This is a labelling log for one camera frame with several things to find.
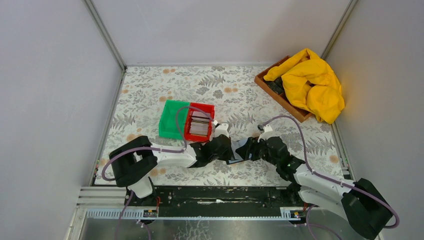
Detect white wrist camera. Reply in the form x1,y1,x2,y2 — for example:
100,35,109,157
212,120,229,138
257,124,273,143

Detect red plastic bin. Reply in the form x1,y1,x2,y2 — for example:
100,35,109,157
183,102,215,142

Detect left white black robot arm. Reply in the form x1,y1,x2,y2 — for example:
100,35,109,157
102,134,235,206

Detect brown wooden tray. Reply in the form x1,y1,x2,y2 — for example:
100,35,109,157
254,55,313,123

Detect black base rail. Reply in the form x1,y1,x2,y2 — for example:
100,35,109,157
124,186,311,220

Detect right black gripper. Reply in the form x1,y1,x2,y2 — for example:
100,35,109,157
235,134,279,167

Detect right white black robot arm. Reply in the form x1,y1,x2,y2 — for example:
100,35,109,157
231,136,395,240

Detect yellow cloth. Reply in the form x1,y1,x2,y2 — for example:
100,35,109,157
263,48,345,124

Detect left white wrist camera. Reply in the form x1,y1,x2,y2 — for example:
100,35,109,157
212,120,229,138

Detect black leather card holder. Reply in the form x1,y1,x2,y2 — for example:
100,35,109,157
226,137,252,165

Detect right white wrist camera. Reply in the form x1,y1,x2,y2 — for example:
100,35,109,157
257,124,273,143

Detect green plastic bin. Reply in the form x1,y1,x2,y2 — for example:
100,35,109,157
158,99,190,140

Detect clear card stack in bin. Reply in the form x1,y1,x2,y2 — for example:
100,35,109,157
188,111,210,136

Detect floral table mat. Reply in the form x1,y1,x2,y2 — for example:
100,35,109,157
94,66,343,186

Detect dark items in tray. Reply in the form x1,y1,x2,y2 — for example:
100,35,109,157
266,77,285,95

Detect grey slotted cable duct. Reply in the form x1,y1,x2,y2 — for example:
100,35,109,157
86,207,299,222

